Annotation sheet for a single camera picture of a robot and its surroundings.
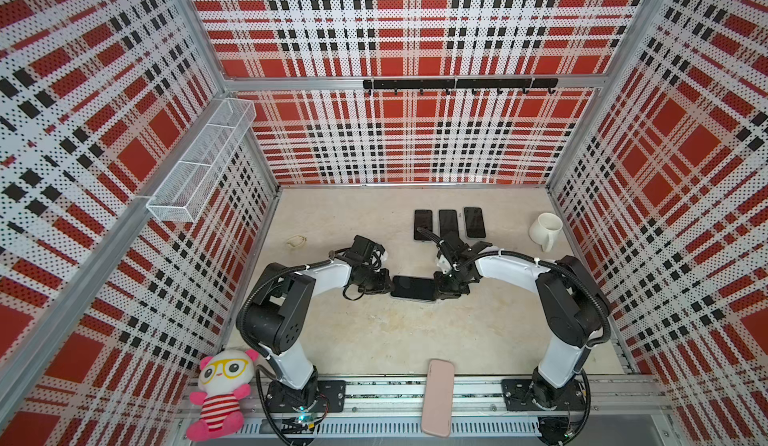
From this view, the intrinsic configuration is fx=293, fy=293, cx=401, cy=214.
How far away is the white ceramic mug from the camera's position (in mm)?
1001

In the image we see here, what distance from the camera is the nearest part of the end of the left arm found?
779mm

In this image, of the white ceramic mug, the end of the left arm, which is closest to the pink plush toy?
the end of the left arm

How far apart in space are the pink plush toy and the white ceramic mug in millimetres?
949

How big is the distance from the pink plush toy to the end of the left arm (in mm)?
356

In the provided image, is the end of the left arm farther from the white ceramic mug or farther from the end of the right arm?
the white ceramic mug

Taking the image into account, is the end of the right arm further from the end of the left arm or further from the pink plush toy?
the pink plush toy

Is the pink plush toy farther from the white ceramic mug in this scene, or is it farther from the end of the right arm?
the white ceramic mug

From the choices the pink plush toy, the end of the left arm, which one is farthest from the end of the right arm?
the pink plush toy

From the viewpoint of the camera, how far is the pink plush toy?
66 cm

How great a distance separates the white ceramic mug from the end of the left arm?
21.4 inches


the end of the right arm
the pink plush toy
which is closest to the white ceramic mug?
the end of the right arm

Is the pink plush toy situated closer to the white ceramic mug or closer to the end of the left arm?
the end of the left arm

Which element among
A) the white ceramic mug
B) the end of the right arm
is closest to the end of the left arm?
the end of the right arm
